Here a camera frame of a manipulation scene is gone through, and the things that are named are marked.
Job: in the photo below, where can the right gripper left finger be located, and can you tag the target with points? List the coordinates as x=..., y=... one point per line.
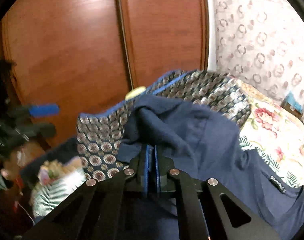
x=144, y=164

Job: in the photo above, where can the patterned dark folded cloth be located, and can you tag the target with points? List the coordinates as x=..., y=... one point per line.
x=99, y=135

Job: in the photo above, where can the blue box on bed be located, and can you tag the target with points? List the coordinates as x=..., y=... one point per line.
x=292, y=106

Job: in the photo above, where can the patterned lace curtain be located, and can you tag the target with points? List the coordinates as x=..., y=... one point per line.
x=261, y=42

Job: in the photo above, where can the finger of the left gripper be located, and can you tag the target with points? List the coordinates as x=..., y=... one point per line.
x=39, y=111

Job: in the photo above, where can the yellow pillow under cloth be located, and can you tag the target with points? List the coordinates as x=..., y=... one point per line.
x=135, y=92

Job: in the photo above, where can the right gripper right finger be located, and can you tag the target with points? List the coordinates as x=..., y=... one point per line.
x=160, y=166

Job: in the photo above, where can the wooden louvred wardrobe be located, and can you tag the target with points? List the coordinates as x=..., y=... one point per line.
x=85, y=55

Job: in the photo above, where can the floral bed blanket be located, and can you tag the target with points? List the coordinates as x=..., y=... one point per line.
x=276, y=134

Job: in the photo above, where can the person's left hand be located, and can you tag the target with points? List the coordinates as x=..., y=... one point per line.
x=19, y=158

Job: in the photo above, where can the navy blue t-shirt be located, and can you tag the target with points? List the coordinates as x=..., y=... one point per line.
x=204, y=144

